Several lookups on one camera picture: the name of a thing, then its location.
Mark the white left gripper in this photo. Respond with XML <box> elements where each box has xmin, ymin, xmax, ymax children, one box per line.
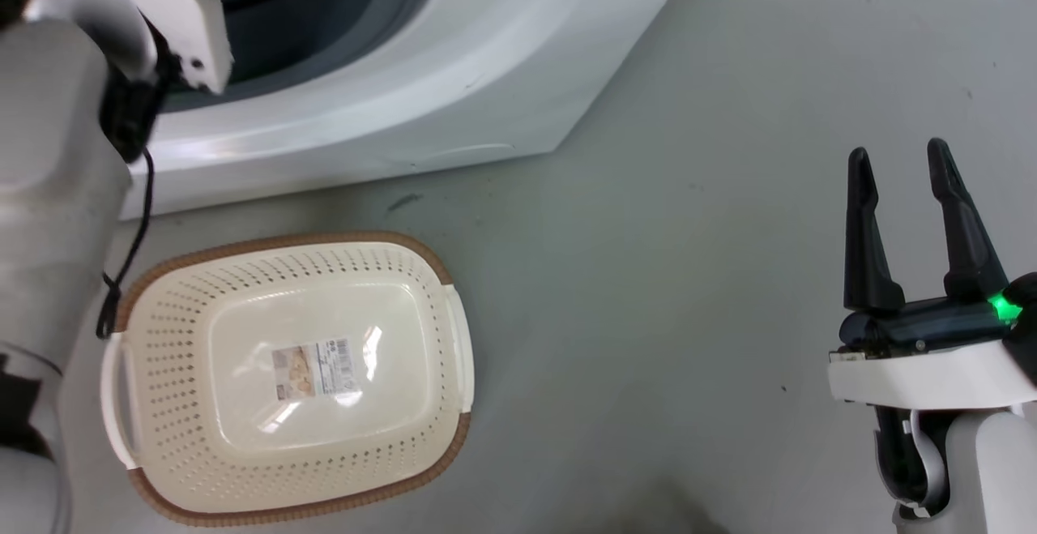
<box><xmin>99</xmin><ymin>0</ymin><xmax>235</xmax><ymax>96</ymax></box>

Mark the dark white right gripper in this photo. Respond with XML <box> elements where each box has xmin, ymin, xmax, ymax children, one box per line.
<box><xmin>827</xmin><ymin>138</ymin><xmax>1037</xmax><ymax>411</ymax></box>

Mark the white front-load washing machine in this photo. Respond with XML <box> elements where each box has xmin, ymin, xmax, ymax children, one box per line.
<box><xmin>120</xmin><ymin>0</ymin><xmax>704</xmax><ymax>220</ymax></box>

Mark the cream perforated laundry basket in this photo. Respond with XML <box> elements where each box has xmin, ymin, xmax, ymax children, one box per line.
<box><xmin>100</xmin><ymin>231</ymin><xmax>475</xmax><ymax>528</ymax></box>

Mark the paper label sticker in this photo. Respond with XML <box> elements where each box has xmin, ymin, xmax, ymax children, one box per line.
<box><xmin>271</xmin><ymin>338</ymin><xmax>361</xmax><ymax>399</ymax></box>

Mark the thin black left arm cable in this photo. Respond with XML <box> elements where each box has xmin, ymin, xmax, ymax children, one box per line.
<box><xmin>96</xmin><ymin>147</ymin><xmax>156</xmax><ymax>340</ymax></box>

